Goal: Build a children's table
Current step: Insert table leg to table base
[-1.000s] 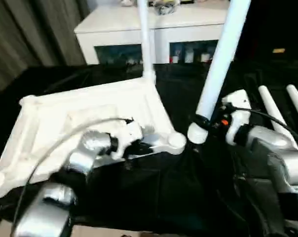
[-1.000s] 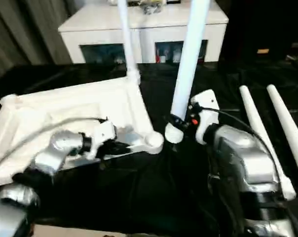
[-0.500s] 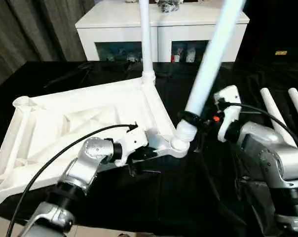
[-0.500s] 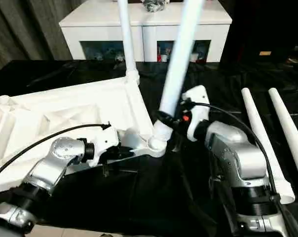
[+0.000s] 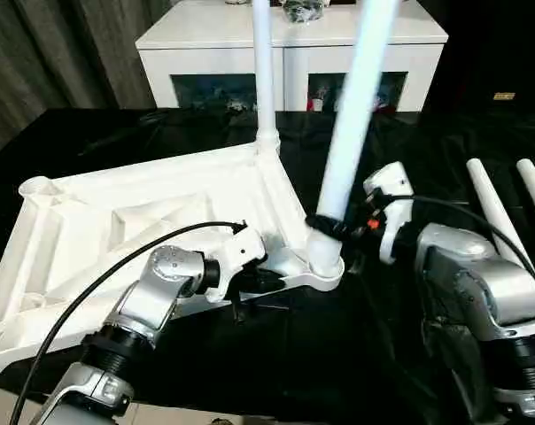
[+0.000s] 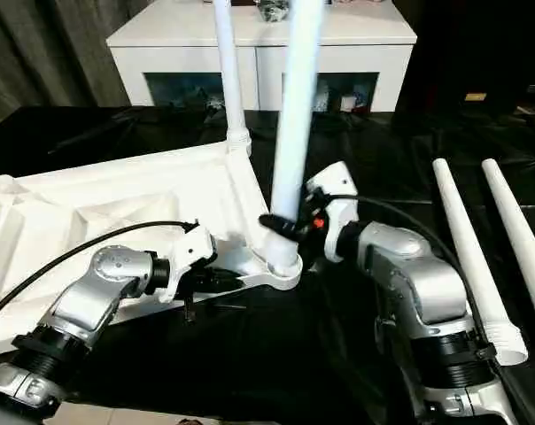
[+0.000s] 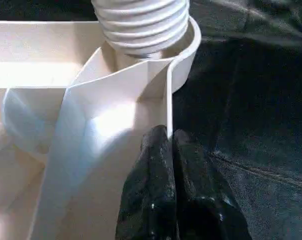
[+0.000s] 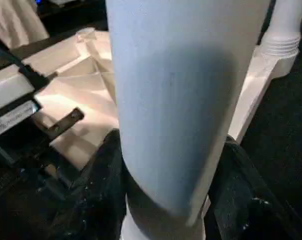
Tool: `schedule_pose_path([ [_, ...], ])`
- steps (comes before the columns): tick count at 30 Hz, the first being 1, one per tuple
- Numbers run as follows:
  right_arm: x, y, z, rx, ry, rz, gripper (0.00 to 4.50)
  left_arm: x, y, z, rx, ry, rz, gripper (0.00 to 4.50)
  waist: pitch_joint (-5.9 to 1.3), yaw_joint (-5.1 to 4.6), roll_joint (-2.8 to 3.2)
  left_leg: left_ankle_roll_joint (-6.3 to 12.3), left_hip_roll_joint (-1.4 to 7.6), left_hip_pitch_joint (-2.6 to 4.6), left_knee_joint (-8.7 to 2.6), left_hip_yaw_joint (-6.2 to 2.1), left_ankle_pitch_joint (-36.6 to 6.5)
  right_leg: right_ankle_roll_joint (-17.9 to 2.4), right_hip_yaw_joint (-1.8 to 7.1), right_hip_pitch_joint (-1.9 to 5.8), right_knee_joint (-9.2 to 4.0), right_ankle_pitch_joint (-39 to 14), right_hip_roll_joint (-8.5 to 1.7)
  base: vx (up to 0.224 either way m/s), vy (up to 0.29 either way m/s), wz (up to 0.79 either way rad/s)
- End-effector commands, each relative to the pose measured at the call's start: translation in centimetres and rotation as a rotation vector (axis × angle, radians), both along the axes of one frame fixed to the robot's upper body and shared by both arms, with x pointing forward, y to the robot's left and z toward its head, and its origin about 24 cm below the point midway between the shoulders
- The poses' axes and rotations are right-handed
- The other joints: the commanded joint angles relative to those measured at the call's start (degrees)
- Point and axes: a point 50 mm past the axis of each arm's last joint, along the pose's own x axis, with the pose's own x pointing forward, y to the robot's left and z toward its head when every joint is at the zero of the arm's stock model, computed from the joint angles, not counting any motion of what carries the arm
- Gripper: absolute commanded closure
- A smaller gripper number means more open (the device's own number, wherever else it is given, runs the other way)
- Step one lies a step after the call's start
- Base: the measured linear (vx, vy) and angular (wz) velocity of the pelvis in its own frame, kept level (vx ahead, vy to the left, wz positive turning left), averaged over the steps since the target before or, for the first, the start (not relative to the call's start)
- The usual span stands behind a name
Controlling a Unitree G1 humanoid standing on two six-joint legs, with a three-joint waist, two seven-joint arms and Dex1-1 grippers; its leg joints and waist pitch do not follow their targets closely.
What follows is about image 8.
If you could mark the white plastic table leg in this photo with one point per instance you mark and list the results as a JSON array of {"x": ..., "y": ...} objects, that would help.
[
  {"x": 178, "y": 87},
  {"x": 288, "y": 20}
]

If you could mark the black mat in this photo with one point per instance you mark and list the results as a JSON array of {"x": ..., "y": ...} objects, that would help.
[{"x": 283, "y": 125}]

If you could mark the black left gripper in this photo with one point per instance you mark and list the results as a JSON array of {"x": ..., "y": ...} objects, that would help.
[{"x": 28, "y": 155}]

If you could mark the white plastic table top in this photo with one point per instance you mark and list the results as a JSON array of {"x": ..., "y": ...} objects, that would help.
[{"x": 256, "y": 82}]

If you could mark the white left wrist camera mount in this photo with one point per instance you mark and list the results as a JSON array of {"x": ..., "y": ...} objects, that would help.
[{"x": 11, "y": 95}]

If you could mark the beige cloth cover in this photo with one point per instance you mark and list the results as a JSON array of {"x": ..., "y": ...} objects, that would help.
[{"x": 16, "y": 20}]

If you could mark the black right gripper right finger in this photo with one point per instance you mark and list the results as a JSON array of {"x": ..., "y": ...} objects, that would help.
[{"x": 243, "y": 195}]

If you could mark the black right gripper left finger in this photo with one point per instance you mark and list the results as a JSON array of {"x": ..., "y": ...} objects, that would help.
[{"x": 96, "y": 190}]

